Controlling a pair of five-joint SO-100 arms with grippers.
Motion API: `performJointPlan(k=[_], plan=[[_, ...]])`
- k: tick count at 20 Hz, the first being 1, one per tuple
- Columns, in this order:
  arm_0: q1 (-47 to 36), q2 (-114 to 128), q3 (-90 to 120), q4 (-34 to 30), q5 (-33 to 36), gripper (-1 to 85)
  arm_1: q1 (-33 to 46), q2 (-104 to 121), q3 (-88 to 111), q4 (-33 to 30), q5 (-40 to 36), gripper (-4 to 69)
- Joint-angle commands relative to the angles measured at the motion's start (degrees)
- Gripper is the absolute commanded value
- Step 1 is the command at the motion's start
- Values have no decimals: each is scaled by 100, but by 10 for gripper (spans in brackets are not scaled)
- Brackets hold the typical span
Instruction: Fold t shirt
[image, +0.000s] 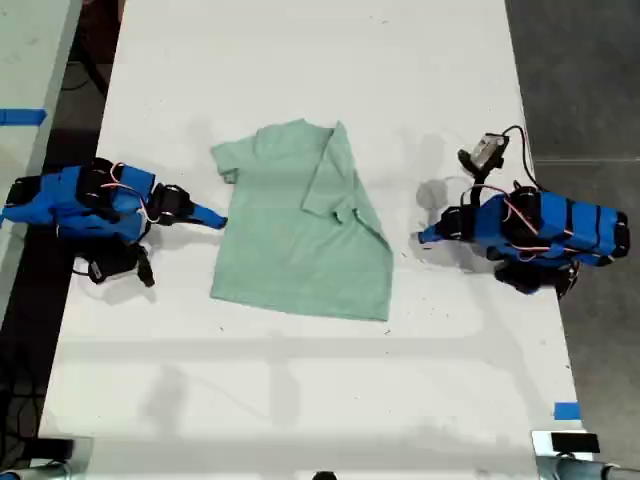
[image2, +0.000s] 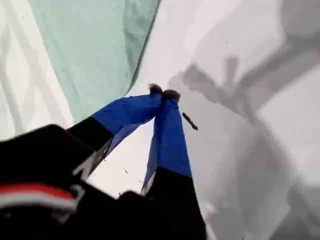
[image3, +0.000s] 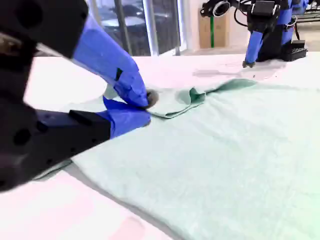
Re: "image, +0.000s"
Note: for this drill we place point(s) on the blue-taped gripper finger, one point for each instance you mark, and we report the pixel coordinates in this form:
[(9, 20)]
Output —
[(207, 214), (200, 223), (432, 230), (433, 240)]

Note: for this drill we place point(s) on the pale green T-shirt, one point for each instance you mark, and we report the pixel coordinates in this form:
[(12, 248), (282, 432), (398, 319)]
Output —
[(300, 260)]

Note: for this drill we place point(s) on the blue and black robot arm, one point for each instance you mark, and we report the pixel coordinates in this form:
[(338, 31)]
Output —
[(60, 200), (575, 220)]

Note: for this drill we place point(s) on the long blue tape strip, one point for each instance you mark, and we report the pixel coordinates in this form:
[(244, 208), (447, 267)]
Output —
[(22, 116)]

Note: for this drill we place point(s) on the pale grey side table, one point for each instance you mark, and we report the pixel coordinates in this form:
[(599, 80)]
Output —
[(30, 60)]

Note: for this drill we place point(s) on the short blue tape strip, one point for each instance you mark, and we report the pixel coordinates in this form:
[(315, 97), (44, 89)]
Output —
[(567, 411)]

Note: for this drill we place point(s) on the white mounting plate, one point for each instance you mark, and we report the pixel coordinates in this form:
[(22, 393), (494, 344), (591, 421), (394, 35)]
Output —
[(540, 442)]

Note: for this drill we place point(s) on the small black box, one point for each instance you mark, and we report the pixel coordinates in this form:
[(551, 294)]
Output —
[(55, 449), (575, 443)]

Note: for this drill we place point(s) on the grey metal plate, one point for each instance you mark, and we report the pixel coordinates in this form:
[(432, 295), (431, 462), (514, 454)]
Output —
[(84, 452)]

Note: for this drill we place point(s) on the black round object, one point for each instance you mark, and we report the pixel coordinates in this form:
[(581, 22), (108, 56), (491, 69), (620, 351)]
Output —
[(325, 475)]

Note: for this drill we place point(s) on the grey metal pipe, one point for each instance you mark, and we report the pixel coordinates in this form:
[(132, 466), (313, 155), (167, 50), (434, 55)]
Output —
[(30, 472), (575, 469)]

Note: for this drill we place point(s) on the black camera stalk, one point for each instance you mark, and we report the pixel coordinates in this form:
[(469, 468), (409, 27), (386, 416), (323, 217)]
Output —
[(145, 265), (484, 176)]

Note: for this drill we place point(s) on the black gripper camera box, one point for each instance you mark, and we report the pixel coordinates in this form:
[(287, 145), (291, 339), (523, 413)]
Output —
[(112, 264), (482, 150)]

